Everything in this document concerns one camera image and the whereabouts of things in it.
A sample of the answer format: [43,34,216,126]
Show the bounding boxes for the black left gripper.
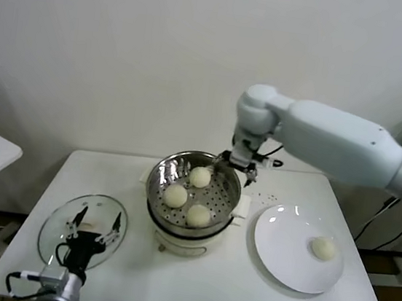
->
[59,203,124,280]

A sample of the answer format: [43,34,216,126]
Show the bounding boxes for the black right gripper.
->
[210,151,261,190]

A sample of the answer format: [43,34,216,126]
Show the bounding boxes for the white steamed baozi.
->
[162,182,189,211]
[188,165,213,190]
[184,203,213,230]
[307,234,339,263]

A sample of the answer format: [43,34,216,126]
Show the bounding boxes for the steel perforated steamer basket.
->
[132,144,259,242]

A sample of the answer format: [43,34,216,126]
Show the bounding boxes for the round glass pot lid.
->
[34,187,132,279]

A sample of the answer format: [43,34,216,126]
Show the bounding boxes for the white electric cooker pot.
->
[140,198,246,263]

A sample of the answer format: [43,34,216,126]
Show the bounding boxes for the large white plate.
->
[247,200,350,297]

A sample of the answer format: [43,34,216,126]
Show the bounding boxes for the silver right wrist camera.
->
[229,145,254,168]

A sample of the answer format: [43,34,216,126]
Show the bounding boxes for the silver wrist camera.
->
[39,265,68,289]
[229,145,254,168]

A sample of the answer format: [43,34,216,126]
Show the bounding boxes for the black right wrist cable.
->
[253,141,286,168]

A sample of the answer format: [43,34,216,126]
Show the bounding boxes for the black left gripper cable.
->
[53,241,70,269]

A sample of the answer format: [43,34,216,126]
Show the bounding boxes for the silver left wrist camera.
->
[39,265,68,289]

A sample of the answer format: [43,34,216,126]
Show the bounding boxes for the black left camera cable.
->
[2,268,44,301]

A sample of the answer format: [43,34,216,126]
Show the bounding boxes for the white power cable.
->
[356,203,389,238]

